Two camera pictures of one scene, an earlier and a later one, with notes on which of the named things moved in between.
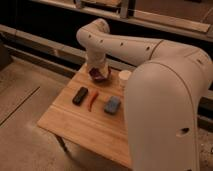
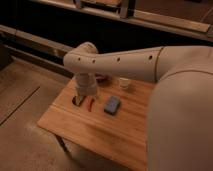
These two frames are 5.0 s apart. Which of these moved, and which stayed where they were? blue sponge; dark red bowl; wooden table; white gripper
Moved: white gripper
Stayed: dark red bowl; wooden table; blue sponge
